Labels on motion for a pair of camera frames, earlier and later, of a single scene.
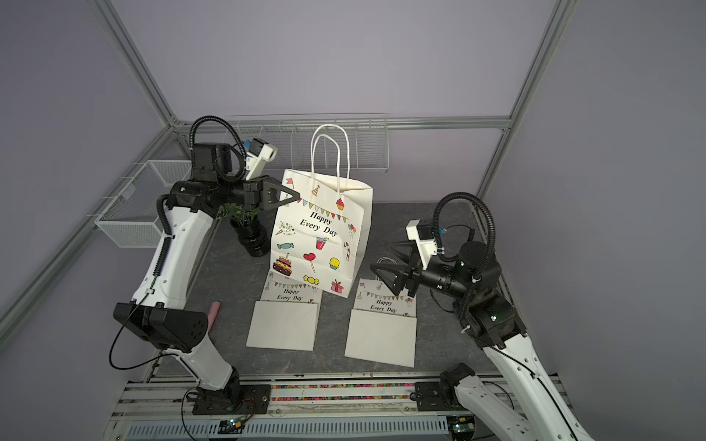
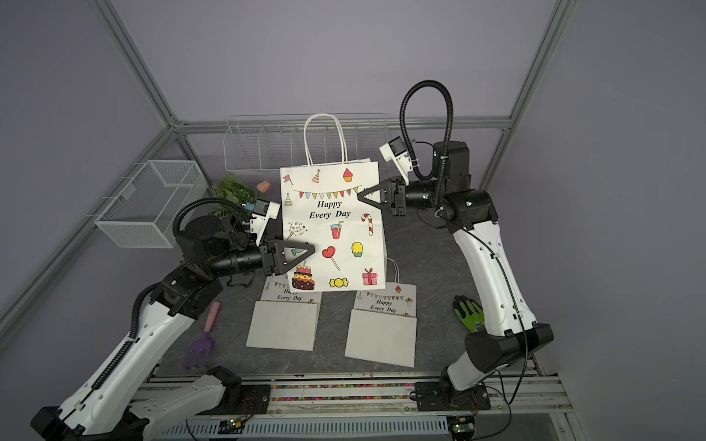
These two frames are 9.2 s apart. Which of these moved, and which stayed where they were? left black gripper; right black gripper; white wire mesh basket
Moved: right black gripper; left black gripper
Stayed: white wire mesh basket
